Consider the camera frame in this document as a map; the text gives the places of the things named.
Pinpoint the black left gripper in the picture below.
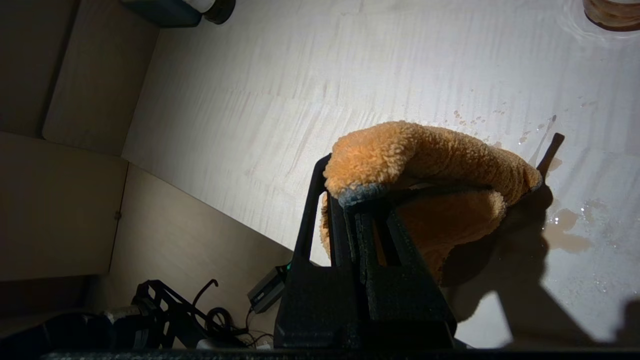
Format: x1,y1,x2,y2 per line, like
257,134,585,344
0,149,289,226
131,280,201,349

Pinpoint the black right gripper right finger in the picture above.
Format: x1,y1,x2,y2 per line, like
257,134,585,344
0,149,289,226
357,202,457,349

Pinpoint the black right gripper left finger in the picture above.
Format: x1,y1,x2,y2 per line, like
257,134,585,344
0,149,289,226
274,154,370,349

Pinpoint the orange microfiber cloth grey edge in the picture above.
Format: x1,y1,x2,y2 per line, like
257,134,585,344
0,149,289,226
320,120,543,286

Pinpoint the small black power box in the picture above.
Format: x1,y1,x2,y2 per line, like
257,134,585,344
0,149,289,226
248,264,292,314

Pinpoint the grey-blue tissue box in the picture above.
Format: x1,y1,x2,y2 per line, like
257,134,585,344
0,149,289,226
120,0,203,28

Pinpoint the dark drink plastic bottle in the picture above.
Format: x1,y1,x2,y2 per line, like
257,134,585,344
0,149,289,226
185,0,237,25

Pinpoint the orange tea plastic bottle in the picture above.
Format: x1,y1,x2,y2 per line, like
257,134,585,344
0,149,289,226
582,0,640,32

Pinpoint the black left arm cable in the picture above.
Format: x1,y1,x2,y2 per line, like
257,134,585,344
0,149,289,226
192,279,248,347

